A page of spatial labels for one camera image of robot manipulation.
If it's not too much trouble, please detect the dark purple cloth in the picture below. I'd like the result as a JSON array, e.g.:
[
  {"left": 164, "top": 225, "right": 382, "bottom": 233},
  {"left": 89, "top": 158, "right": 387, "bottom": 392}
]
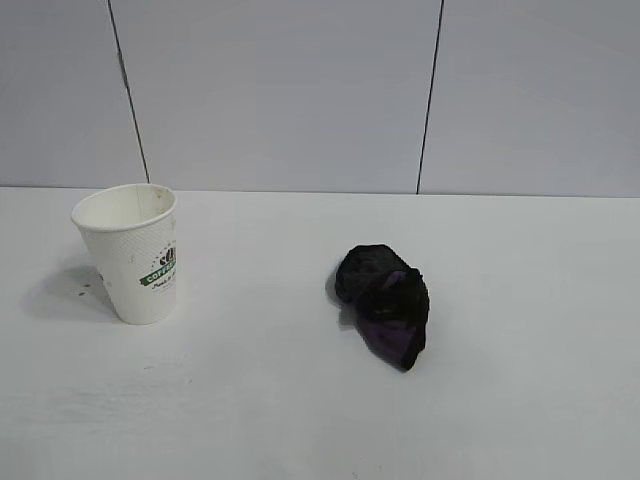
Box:
[{"left": 330, "top": 243, "right": 431, "bottom": 372}]

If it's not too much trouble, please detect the white paper coffee cup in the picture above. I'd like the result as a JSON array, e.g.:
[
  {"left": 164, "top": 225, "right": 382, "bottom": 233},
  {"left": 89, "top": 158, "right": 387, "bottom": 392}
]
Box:
[{"left": 70, "top": 183, "right": 179, "bottom": 326}]

